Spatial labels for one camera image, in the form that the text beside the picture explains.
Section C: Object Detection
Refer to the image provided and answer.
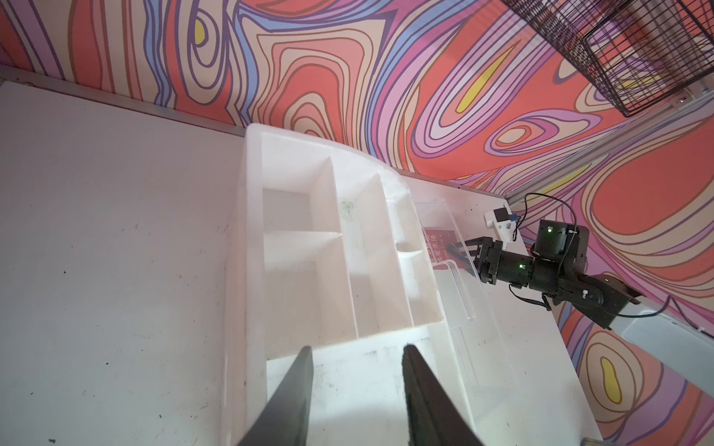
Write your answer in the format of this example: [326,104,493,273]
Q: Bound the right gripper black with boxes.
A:
[446,237,530,286]

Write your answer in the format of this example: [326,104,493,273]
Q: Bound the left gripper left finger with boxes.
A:
[238,346,314,446]

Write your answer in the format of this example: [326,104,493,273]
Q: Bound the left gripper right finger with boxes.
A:
[402,344,483,446]

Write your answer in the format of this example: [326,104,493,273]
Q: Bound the clear plastic drawer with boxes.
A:
[401,177,604,446]

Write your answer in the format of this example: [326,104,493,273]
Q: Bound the white plastic drawer organizer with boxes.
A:
[219,124,475,445]

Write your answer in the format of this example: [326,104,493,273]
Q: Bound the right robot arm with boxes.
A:
[447,220,713,395]

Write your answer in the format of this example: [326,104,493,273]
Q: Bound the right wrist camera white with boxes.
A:
[483,206,520,243]

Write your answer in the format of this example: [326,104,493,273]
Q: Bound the black wire basket back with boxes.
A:
[506,0,713,117]

